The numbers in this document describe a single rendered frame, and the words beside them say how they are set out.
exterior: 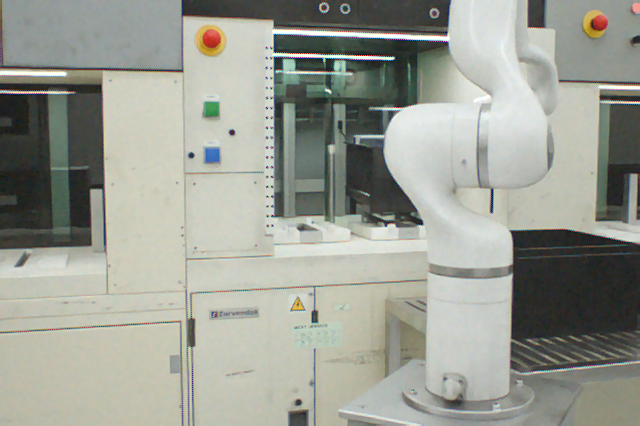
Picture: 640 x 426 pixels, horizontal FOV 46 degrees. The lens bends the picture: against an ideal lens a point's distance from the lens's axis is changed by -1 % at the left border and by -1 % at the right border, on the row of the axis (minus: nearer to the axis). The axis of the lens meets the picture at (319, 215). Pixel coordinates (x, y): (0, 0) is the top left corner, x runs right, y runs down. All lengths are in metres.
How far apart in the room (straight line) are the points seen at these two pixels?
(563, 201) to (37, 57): 1.29
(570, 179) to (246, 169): 0.83
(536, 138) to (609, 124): 1.62
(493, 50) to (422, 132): 0.16
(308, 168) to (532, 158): 1.69
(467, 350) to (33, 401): 1.01
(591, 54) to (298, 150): 1.08
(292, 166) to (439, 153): 1.57
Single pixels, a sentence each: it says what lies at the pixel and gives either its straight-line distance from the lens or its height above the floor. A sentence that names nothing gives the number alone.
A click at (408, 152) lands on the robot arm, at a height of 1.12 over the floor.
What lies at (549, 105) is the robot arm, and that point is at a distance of 1.62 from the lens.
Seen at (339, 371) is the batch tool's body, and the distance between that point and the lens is 1.82.
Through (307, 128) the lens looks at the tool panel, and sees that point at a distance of 2.64.
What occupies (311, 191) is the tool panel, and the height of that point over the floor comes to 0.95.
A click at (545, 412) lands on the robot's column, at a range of 1.10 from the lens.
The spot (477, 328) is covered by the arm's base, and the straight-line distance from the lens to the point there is 1.06.
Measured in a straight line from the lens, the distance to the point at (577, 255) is 1.50.
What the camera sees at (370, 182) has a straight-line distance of 1.99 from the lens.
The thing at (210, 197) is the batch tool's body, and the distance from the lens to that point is 1.68.
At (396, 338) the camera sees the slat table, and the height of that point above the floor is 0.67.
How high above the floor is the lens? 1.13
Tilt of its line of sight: 6 degrees down
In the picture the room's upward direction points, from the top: straight up
